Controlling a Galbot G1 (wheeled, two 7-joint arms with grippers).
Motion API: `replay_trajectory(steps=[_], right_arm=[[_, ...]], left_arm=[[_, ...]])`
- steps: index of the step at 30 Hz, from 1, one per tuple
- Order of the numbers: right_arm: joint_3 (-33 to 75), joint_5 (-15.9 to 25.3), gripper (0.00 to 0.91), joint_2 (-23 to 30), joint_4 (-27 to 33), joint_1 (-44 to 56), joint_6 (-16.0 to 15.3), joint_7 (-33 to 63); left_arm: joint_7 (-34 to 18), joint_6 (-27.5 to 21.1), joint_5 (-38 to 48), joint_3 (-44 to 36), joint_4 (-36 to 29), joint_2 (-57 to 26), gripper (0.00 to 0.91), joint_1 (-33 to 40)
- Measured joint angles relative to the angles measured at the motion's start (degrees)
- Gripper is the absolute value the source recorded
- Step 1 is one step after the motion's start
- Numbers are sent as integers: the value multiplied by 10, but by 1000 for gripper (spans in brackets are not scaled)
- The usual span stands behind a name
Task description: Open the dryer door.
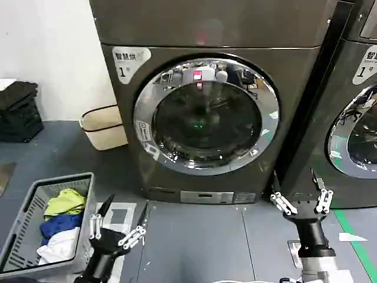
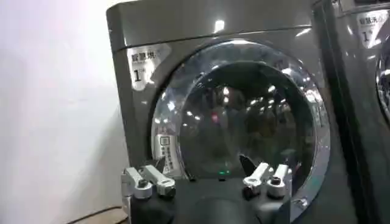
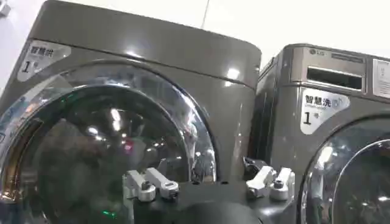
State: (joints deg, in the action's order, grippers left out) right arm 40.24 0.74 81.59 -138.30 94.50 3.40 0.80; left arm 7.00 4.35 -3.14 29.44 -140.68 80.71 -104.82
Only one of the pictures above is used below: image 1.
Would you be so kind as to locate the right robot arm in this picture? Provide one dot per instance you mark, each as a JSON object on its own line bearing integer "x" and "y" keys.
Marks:
{"x": 319, "y": 265}

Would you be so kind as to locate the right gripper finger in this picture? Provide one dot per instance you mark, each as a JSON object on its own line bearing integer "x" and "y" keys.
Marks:
{"x": 324, "y": 199}
{"x": 282, "y": 202}

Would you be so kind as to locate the white paper scrap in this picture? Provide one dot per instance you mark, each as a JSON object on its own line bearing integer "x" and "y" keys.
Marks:
{"x": 352, "y": 237}

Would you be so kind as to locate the black plastic crate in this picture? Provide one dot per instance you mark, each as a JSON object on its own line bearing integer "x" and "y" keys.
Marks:
{"x": 20, "y": 123}

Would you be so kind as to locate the yellow-green garment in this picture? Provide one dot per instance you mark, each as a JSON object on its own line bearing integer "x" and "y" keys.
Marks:
{"x": 66, "y": 203}

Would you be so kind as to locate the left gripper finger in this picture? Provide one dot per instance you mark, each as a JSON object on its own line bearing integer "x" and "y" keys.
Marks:
{"x": 133, "y": 236}
{"x": 103, "y": 206}

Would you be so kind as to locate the grey plastic laundry basket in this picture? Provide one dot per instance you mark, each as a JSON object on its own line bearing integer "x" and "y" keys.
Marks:
{"x": 17, "y": 230}

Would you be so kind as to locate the white garment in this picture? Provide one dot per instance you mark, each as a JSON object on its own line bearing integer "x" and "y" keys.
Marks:
{"x": 63, "y": 243}

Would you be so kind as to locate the grey front-load dryer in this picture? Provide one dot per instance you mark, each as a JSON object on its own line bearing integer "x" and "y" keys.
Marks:
{"x": 235, "y": 29}

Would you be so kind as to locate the grey dryer with label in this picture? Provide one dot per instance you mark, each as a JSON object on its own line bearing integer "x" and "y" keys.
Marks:
{"x": 332, "y": 67}

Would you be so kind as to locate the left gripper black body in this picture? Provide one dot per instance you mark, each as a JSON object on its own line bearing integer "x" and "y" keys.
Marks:
{"x": 106, "y": 244}

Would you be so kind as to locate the beige fabric hamper black trim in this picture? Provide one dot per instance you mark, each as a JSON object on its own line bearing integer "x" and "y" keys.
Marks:
{"x": 103, "y": 129}

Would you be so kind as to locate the green floor tape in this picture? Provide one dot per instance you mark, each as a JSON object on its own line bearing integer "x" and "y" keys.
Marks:
{"x": 356, "y": 250}

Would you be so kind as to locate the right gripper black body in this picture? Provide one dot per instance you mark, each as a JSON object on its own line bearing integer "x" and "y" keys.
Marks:
{"x": 309, "y": 227}

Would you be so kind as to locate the blue garment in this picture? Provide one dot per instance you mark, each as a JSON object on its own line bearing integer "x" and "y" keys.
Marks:
{"x": 59, "y": 225}

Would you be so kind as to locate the round chrome glass dryer door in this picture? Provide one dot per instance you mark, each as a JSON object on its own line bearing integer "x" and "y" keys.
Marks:
{"x": 147, "y": 97}

